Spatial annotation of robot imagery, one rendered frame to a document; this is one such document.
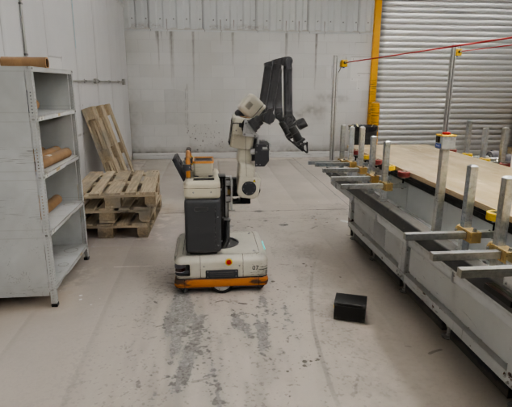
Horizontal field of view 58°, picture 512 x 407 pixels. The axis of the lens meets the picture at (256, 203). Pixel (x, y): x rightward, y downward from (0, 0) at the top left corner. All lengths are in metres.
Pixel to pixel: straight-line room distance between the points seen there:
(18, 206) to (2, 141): 0.41
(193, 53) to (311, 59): 2.28
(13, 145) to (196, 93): 6.45
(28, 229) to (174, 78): 6.47
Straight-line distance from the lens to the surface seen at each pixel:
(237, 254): 3.33
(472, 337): 2.80
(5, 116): 3.22
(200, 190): 3.19
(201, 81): 9.34
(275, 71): 3.17
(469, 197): 2.27
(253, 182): 3.35
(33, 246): 3.35
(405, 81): 10.13
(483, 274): 1.75
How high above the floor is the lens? 1.46
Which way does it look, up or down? 14 degrees down
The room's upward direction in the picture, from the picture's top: straight up
